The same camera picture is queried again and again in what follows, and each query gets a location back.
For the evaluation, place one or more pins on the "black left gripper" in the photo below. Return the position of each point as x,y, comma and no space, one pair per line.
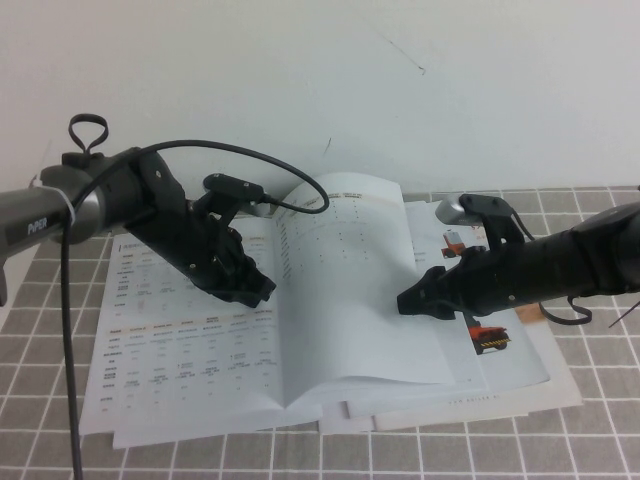
190,250

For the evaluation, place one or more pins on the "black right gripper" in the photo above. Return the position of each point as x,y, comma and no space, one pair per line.
525,275

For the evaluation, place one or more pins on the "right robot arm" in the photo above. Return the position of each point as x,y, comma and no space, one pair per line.
610,250

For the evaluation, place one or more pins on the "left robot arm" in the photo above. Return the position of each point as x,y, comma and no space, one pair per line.
30,220

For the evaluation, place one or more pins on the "white zip tie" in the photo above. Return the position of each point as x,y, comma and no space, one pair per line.
70,210

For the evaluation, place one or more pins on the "grey checkered tablecloth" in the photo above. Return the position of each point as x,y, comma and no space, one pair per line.
600,400

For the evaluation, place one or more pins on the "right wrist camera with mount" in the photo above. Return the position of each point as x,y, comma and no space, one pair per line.
450,212

